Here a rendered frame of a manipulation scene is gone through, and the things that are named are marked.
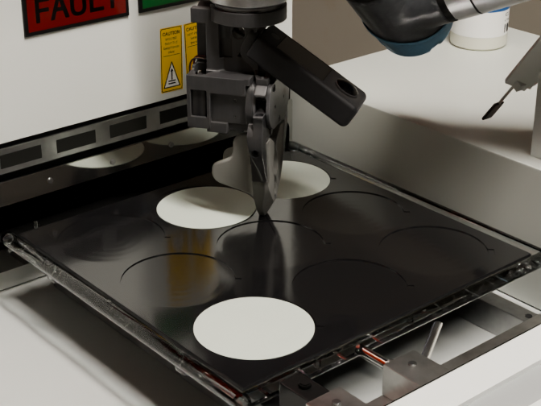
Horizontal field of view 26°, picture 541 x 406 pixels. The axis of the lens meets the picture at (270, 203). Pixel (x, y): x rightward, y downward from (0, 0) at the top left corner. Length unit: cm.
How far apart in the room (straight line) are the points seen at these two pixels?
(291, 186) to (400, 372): 37
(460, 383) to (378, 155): 51
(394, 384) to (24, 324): 40
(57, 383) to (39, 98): 28
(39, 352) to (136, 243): 13
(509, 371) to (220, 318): 27
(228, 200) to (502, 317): 30
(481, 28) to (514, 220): 36
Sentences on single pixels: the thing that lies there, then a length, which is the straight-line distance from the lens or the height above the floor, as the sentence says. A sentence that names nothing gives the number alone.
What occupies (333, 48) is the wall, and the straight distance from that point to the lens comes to 380.
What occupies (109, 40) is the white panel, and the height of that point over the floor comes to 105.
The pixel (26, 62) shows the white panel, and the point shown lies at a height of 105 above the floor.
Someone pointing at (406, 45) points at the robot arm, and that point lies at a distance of 109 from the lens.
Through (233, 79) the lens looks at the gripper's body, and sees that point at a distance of 108.
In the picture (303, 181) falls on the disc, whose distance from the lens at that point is 124.
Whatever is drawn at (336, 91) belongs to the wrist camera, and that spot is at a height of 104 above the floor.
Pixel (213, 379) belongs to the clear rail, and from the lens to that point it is 90.
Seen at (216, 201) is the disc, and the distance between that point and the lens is 119.
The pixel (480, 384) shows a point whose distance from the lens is 81.
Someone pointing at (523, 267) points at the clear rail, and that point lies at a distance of 109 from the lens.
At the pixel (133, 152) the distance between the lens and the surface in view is 123.
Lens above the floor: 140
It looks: 25 degrees down
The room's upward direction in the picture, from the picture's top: straight up
